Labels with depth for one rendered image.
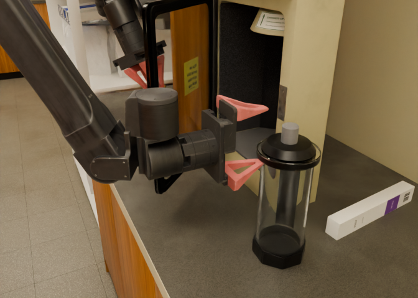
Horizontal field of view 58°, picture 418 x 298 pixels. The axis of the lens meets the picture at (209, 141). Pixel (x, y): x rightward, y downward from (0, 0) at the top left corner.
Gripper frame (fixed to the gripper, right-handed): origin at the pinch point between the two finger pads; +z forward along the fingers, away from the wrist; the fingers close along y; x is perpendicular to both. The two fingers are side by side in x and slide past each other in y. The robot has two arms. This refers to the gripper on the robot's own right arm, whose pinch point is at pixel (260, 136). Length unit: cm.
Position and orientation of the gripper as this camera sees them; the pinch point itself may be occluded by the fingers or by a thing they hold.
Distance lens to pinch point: 62.7
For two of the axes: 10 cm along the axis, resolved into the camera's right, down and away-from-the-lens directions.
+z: 9.0, -1.9, 4.0
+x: -4.4, -3.9, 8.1
